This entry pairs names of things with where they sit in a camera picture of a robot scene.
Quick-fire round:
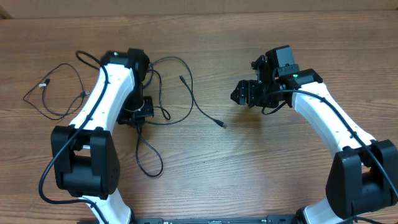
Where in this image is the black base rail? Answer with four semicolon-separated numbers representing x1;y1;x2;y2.
131;215;303;224

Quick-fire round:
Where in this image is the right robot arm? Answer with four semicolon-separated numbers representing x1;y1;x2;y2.
231;45;397;223

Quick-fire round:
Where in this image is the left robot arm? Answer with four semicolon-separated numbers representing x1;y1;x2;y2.
50;49;154;223

